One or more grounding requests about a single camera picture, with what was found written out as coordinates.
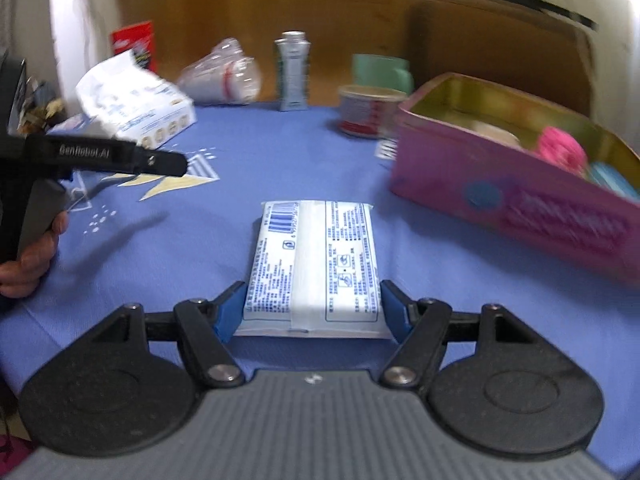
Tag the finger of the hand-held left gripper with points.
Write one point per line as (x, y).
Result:
(162, 162)

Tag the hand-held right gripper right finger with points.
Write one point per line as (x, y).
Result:
(395, 310)

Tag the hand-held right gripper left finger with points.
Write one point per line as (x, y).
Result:
(231, 310)

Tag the white blue-printed tissue pack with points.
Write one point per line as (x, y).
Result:
(310, 260)

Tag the pink biscuit tin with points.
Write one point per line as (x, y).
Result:
(450, 180)

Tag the pink knitted cloth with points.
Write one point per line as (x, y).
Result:
(557, 150)

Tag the blue soft case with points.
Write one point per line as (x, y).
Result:
(607, 177)

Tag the person's left hand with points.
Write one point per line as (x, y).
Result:
(30, 270)

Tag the large white tissue bag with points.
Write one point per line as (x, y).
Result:
(130, 105)

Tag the power strip with chargers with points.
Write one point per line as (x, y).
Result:
(42, 105)

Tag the blue printed tablecloth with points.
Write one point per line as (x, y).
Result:
(200, 235)

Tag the bagged paper cups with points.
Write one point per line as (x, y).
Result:
(220, 80)

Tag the red box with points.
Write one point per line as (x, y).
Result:
(132, 40)

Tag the green and white carton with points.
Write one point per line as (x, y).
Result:
(292, 75)

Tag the wooden board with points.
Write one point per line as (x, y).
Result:
(275, 0)

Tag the round red-label container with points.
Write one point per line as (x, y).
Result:
(362, 115)

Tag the green mug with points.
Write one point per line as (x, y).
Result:
(380, 72)

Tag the person's magenta clothing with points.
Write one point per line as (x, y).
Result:
(10, 460)

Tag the brown chair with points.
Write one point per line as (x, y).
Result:
(490, 40)

